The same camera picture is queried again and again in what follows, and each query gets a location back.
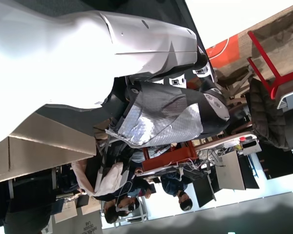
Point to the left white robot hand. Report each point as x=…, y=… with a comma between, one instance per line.
x=63, y=61

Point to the brown cardboard paper box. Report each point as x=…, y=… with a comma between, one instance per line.
x=39, y=151

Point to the white cloth on chair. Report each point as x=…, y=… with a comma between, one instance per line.
x=107, y=182

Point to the red metal cart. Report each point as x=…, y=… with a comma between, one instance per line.
x=166, y=163

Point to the seated person with white mask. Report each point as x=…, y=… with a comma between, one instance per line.
x=119, y=209

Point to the orange floor mat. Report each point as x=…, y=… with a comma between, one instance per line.
x=224, y=53

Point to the masked person in blue jacket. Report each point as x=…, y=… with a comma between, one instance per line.
x=172, y=185

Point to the white desk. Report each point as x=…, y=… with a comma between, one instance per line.
x=224, y=140

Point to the black monitor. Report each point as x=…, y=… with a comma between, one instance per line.
x=202, y=192

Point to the dark puffer jacket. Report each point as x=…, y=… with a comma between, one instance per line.
x=266, y=114

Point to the black foam floor tile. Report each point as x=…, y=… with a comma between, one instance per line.
x=280, y=162

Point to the red metal frame chair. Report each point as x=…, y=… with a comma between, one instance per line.
x=274, y=91

